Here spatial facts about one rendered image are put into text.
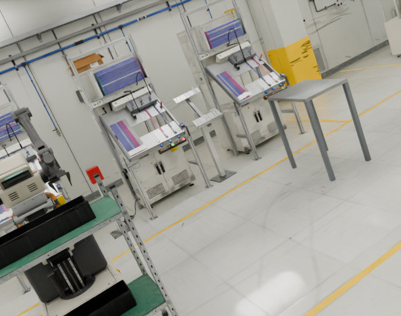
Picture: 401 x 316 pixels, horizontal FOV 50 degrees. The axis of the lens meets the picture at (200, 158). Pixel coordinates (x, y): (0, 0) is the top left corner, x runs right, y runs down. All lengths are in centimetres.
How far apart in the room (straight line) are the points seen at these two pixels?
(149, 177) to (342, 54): 498
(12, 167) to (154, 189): 244
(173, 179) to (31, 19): 296
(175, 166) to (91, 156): 178
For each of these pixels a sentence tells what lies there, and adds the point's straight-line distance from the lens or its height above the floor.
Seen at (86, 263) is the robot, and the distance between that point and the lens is 343.
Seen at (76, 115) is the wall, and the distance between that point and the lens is 641.
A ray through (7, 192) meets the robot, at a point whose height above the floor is 120.
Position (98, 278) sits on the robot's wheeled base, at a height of 28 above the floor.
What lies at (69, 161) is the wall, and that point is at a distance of 643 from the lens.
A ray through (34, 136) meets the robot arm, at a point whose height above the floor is 146.
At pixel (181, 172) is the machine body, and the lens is 511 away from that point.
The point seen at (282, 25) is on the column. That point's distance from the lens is 725.
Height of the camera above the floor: 166
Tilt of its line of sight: 16 degrees down
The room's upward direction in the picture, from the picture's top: 23 degrees counter-clockwise
